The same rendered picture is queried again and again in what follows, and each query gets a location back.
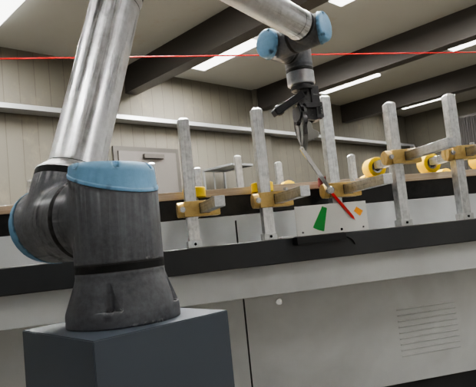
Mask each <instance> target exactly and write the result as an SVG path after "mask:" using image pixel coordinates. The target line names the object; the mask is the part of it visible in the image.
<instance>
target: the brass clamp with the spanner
mask: <svg viewBox="0 0 476 387"><path fill-rule="evenodd" d="M352 182H355V181H348V182H338V183H329V186H332V187H334V189H335V191H334V194H335V195H336V196H337V197H356V196H359V195H362V191H358V192H355V193H345V192H344V186H343V185H344V184H349V183H352ZM319 194H320V197H321V198H322V199H329V198H333V196H332V195H331V194H327V193H326V186H325V184H321V185H320V187H319Z"/></svg>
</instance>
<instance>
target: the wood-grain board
mask: <svg viewBox="0 0 476 387"><path fill-rule="evenodd" d="M465 172H466V177H472V176H476V169H472V170H465ZM366 178H368V177H363V178H356V179H355V181H357V180H363V179H366ZM445 178H452V176H451V171H442V172H432V173H422V174H405V182H407V181H417V180H434V179H445ZM348 181H351V180H350V179H344V180H340V182H348ZM304 185H309V189H310V190H312V189H319V185H318V181H314V182H304V183H294V184H275V185H273V191H283V188H284V187H288V190H289V189H292V188H294V187H298V186H304ZM247 194H252V190H251V187H235V188H225V189H215V190H206V196H205V197H202V198H209V197H211V196H220V195H224V196H225V197H228V196H237V195H247ZM158 199H159V202H162V201H172V200H184V198H183V192H176V193H159V194H158ZM13 206H14V205H8V206H0V215H2V214H10V212H11V210H12V208H13Z"/></svg>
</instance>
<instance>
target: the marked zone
mask: <svg viewBox="0 0 476 387"><path fill-rule="evenodd" d="M326 211H327V208H326V207H322V208H321V210H320V212H319V215H318V217H317V219H316V221H315V224H314V226H313V228H315V229H317V230H321V231H324V229H325V223H326Z"/></svg>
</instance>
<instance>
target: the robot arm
mask: <svg viewBox="0 0 476 387"><path fill-rule="evenodd" d="M143 1H144V0H90V2H89V6H88V11H87V14H86V17H85V20H84V26H83V29H82V32H81V37H80V41H79V44H78V49H77V52H76V55H75V59H74V64H73V68H72V70H71V76H70V79H69V82H68V88H67V90H66V94H65V97H64V103H63V106H62V109H61V114H60V117H59V121H58V126H57V129H56V132H55V138H54V141H53V144H52V147H51V153H50V156H49V159H48V160H47V161H45V162H43V163H42V164H39V165H38V166H36V168H35V172H34V175H33V178H32V181H31V186H30V189H29V192H28V193H26V194H25V195H23V196H22V197H21V198H20V199H19V200H18V201H17V202H16V203H15V204H14V206H13V208H12V210H11V212H10V216H9V219H8V229H9V233H10V236H11V239H12V241H13V243H14V244H15V246H16V247H17V248H18V250H20V251H21V252H22V253H23V254H24V255H25V256H27V257H28V258H30V259H32V260H36V261H38V262H44V263H65V262H74V287H73V290H72V292H71V297H70V300H69V303H68V308H67V311H66V313H65V328H66V330H69V331H74V332H93V331H104V330H113V329H125V328H131V327H135V326H144V325H148V324H152V323H158V322H162V321H165V320H168V319H172V318H174V317H177V316H179V315H180V302H179V299H178V298H177V294H176V293H175V291H174V288H173V287H172V285H171V283H170V280H169V278H168V276H167V274H166V271H165V267H164V251H163V242H162V233H161V224H160V208H159V199H158V185H157V181H156V176H155V171H154V168H153V167H152V166H151V165H150V164H148V163H144V162H138V161H124V160H107V156H108V152H109V149H110V145H111V138H112V134H113V131H114V125H115V121H116V117H117V111H118V107H119V104H120V99H121V93H122V90H123V86H124V79H125V75H126V72H127V66H128V62H129V58H130V54H131V48H132V44H133V40H134V34H135V30H136V27H137V20H138V16H139V13H140V10H141V8H142V4H143ZM220 1H222V2H224V3H226V4H228V5H230V6H232V7H234V8H235V9H237V10H239V11H241V12H243V13H245V14H246V15H248V16H250V17H252V18H255V19H256V20H258V21H259V22H262V23H263V24H265V25H268V26H269V27H271V28H266V29H264V30H263V31H261V32H260V34H259V36H258V38H257V40H256V50H257V52H258V54H259V56H260V57H262V58H265V59H266V60H271V61H275V62H279V63H281V64H284V65H285V67H286V77H287V84H288V88H289V89H291V92H292V93H293V94H295V95H293V96H292V97H291V98H289V99H288V100H286V101H284V102H283V103H282V104H278V105H276V106H275V107H274V108H273V110H272V111H271V114H272V115H273V116H274V117H277V116H281V115H283V114H284V112H285V111H286V110H287V109H289V108H290V107H292V106H293V121H294V129H295V132H296V137H297V138H298V141H299V143H300V145H301V147H304V149H305V151H307V148H308V142H309V141H312V140H314V139H316V138H317V137H319V132H318V131H316V130H314V129H313V128H312V123H316V122H317V121H319V120H321V119H322V118H323V117H324V111H323V106H322V101H321V102H320V99H319V87H318V85H316V86H313V85H314V84H315V77H314V70H313V66H312V54H311V48H314V47H316V46H318V45H323V44H324V43H326V42H328V41H329V40H330V39H331V37H332V26H331V22H330V20H329V17H328V15H327V14H326V13H325V12H323V11H319V12H316V13H314V14H313V13H311V12H309V11H307V10H305V9H303V8H301V7H299V6H298V5H296V4H295V3H293V2H291V1H290V0H220ZM274 29H275V30H274ZM321 106H322V107H321ZM321 109H322V110H321Z"/></svg>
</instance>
